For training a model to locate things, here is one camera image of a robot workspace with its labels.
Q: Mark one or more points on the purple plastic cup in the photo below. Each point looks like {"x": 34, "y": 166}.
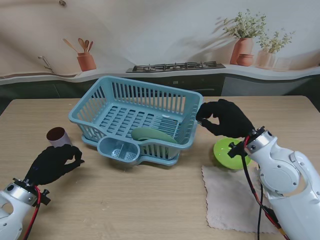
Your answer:
{"x": 58, "y": 138}

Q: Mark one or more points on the blue plastic dish rack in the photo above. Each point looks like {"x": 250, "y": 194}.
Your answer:
{"x": 120, "y": 117}

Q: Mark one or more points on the beige wiping cloth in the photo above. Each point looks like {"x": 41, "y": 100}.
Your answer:
{"x": 225, "y": 200}

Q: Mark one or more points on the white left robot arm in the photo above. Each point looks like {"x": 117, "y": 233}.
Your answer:
{"x": 12, "y": 207}

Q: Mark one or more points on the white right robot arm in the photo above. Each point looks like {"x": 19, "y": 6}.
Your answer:
{"x": 282, "y": 175}

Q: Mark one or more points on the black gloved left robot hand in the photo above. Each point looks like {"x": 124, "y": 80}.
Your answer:
{"x": 47, "y": 165}

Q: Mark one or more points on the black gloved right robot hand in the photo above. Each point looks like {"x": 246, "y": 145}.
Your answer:
{"x": 235, "y": 122}

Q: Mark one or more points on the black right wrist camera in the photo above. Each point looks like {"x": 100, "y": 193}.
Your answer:
{"x": 236, "y": 149}

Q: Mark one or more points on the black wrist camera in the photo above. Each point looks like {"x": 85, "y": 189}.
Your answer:
{"x": 236, "y": 149}
{"x": 45, "y": 197}

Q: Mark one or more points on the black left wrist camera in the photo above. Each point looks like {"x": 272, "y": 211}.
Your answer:
{"x": 45, "y": 197}

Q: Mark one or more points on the printed kitchen backdrop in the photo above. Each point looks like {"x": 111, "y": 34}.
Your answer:
{"x": 160, "y": 37}

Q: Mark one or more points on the pale green plate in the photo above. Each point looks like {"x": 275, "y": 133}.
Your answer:
{"x": 152, "y": 135}

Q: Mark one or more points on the lime green bowl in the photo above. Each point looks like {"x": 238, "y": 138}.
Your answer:
{"x": 225, "y": 155}

